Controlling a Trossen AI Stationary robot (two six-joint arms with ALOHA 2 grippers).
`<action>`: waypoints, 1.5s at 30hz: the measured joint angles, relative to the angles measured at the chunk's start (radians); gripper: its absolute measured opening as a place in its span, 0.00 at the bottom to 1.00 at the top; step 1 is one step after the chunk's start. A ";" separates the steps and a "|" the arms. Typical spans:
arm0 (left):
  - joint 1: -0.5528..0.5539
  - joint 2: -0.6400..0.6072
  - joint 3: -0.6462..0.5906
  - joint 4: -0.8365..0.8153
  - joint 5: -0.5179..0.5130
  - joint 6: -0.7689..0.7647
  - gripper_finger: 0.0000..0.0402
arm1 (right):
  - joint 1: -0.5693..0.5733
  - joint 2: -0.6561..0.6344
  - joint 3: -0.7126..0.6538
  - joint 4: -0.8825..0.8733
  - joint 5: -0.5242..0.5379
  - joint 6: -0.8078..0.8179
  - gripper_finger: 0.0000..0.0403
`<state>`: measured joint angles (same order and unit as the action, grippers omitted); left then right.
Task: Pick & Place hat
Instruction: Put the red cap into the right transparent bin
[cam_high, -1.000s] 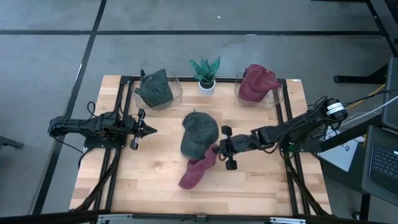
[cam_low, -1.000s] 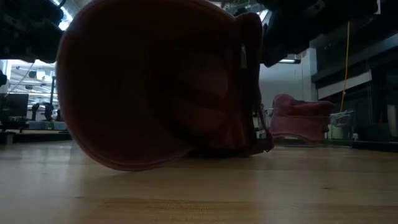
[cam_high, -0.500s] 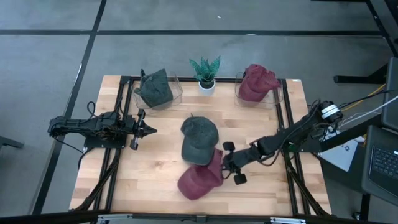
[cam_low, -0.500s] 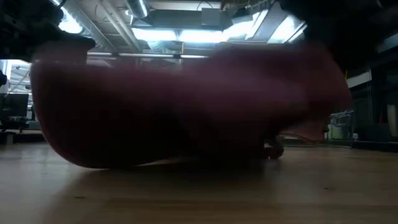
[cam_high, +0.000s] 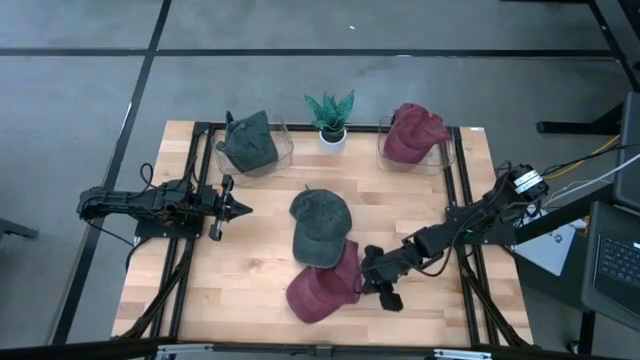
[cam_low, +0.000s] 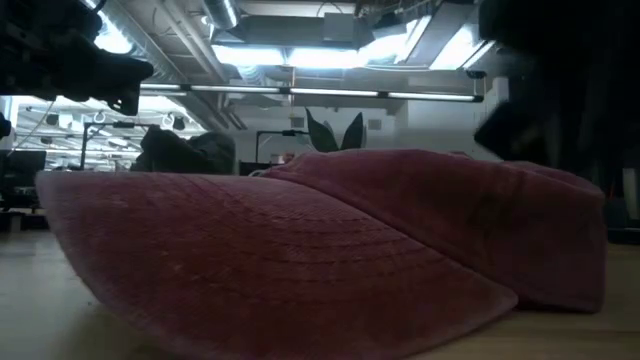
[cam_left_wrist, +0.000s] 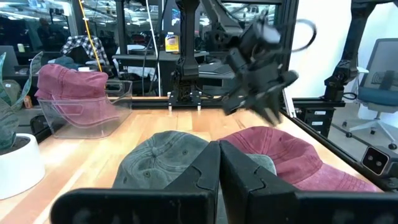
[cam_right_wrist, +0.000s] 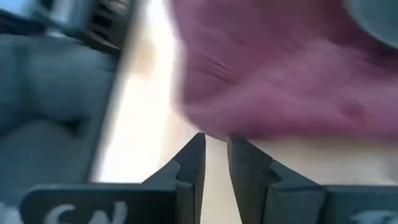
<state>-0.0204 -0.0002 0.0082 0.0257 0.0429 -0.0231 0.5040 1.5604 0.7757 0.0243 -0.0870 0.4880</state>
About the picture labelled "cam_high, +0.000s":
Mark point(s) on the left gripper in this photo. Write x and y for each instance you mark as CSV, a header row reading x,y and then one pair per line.
x,y
210,205

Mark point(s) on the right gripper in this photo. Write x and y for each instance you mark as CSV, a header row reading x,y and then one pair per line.
x,y
392,267

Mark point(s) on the dark green baseball cap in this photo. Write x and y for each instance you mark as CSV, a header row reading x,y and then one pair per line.
x,y
250,142
320,227

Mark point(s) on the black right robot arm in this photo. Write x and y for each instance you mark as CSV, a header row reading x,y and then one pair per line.
x,y
450,232

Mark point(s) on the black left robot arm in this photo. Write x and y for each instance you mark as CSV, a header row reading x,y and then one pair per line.
x,y
125,202

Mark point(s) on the clear plastic bin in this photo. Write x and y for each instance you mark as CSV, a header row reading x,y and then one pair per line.
x,y
286,147
447,159

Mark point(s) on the snake plant in white pot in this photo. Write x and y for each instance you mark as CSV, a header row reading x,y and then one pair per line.
x,y
332,120

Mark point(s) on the silver closed laptop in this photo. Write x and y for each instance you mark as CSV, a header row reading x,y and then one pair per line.
x,y
545,250

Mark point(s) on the black side table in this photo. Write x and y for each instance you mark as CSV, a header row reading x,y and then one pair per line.
x,y
555,290

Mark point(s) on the dark grey furniture leg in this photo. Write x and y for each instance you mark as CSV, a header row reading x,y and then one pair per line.
x,y
17,230

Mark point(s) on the dark grey laptop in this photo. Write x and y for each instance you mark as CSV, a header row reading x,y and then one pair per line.
x,y
615,270

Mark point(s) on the black desk foot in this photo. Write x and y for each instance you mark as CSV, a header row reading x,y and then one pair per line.
x,y
600,125

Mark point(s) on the dark grey monitor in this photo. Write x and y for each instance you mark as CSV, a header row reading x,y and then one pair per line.
x,y
630,150

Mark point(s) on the black aluminium frame rail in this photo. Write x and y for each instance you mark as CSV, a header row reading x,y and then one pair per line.
x,y
163,295
492,330
390,350
181,295
473,330
362,128

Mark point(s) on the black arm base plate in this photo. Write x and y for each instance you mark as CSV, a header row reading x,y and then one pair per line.
x,y
500,236
150,231

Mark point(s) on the small black post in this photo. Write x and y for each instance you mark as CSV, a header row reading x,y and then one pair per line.
x,y
395,119
229,118

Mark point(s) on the black diagonal frame brace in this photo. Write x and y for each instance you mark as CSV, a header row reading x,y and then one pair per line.
x,y
153,300
510,330

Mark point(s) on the silver metal bracket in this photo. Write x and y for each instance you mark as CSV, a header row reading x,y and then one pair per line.
x,y
462,354

